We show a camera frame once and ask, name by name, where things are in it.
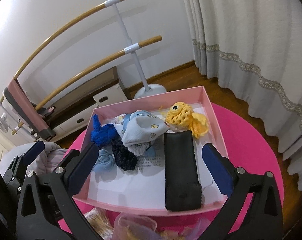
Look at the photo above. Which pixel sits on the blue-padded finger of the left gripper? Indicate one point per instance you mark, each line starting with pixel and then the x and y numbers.
pixel 24 155

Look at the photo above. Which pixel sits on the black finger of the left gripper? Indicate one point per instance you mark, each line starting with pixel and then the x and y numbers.
pixel 66 157

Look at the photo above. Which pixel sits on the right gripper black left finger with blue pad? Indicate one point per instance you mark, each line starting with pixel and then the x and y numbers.
pixel 52 213

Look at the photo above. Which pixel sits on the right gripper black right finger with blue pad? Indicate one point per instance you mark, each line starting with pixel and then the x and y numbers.
pixel 253 208

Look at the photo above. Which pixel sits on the blue knitted yarn toy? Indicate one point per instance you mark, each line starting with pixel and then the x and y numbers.
pixel 103 135

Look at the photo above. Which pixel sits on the light blue small scrunchie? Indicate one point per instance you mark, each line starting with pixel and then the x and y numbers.
pixel 105 161

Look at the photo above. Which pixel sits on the navy blue scrunchie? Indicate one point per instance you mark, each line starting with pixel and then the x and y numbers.
pixel 124 159

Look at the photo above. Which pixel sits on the light blue cartoon cloth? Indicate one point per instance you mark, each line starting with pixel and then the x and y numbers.
pixel 139 130

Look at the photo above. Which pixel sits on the black leather pouch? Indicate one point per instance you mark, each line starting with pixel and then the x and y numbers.
pixel 183 192

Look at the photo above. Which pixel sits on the yellow crochet fish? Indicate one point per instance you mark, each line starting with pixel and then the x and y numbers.
pixel 182 116

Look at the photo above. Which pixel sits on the bag of white beads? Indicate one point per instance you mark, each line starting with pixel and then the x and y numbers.
pixel 97 218

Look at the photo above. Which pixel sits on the low brown white cabinet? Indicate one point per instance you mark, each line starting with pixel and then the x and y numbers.
pixel 73 111

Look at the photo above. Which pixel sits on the small white desk fan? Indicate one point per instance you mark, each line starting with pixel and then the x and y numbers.
pixel 3 124

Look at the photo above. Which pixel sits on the pink grey yoga mat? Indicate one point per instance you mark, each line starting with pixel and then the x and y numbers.
pixel 24 108

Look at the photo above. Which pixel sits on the white printed paper sheet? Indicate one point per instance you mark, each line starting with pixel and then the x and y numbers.
pixel 142 190

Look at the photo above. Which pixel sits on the pink round tablecloth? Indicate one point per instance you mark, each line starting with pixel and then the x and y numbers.
pixel 246 148

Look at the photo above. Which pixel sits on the pink shallow cardboard box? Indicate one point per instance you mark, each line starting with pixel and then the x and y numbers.
pixel 196 97

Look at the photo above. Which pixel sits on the lower wooden ballet bar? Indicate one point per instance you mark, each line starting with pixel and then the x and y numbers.
pixel 98 62

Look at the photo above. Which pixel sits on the wooden ballet bar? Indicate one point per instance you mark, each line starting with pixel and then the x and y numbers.
pixel 98 62
pixel 64 28

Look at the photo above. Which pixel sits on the upper wooden ballet bar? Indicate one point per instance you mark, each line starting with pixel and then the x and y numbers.
pixel 64 28

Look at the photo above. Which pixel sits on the cream lace-trimmed curtain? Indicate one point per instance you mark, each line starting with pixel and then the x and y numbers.
pixel 254 48

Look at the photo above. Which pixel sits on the white barre stand post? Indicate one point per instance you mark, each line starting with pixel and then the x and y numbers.
pixel 147 89

